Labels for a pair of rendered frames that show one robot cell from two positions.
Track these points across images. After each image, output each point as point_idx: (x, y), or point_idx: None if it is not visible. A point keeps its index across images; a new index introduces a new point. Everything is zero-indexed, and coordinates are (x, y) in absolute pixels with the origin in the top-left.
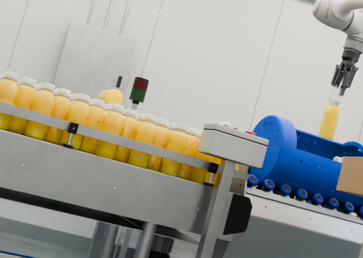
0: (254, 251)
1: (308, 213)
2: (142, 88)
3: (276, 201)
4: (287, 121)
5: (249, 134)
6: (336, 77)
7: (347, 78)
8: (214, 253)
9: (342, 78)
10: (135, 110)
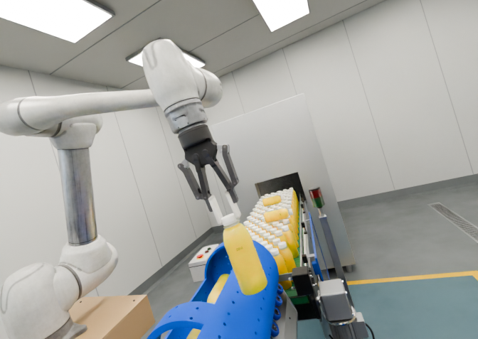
0: None
1: None
2: (310, 197)
3: None
4: (215, 249)
5: (194, 256)
6: (224, 172)
7: (197, 183)
8: None
9: (217, 173)
10: (319, 212)
